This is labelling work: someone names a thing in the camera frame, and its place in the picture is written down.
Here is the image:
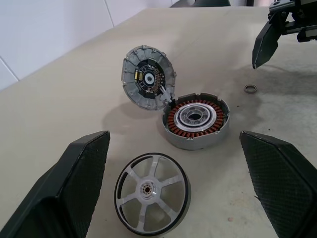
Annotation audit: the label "spoked silver rotor black rim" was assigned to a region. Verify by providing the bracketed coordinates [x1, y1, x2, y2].
[114, 152, 192, 236]

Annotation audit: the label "grey motor lid circuit board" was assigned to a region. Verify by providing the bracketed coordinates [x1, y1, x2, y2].
[120, 44, 178, 112]

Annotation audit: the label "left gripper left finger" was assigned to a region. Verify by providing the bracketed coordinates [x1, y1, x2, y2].
[0, 130, 111, 238]

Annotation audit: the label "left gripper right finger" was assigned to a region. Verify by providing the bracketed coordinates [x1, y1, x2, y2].
[239, 130, 317, 238]

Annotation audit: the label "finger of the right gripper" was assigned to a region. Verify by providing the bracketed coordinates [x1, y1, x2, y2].
[251, 18, 289, 70]

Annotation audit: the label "grey motor housing copper windings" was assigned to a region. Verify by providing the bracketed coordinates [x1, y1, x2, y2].
[161, 92, 231, 151]

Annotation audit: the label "small metal bearing ring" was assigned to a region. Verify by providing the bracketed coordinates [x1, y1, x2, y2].
[243, 84, 259, 94]

